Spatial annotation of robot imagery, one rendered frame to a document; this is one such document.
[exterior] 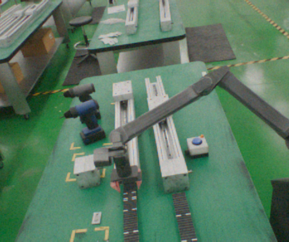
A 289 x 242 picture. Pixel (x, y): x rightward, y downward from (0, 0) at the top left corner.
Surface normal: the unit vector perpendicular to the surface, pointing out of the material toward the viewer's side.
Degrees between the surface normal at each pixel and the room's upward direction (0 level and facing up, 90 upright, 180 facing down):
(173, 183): 90
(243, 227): 0
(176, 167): 0
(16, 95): 90
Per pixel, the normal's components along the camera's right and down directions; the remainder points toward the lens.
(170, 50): -0.01, 0.57
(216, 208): -0.16, -0.81
